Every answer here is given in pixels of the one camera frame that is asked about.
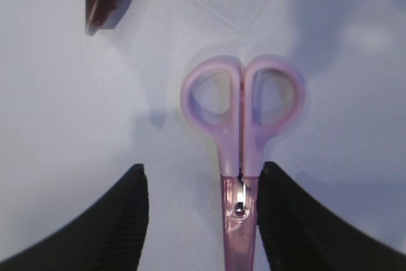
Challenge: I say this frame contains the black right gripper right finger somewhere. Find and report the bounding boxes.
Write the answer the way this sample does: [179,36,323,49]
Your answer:
[256,161,405,270]

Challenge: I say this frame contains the pink safety scissors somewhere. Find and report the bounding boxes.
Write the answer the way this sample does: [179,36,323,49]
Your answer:
[180,55,305,270]

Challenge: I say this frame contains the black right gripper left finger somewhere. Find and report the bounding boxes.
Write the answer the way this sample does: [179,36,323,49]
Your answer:
[1,164,149,270]

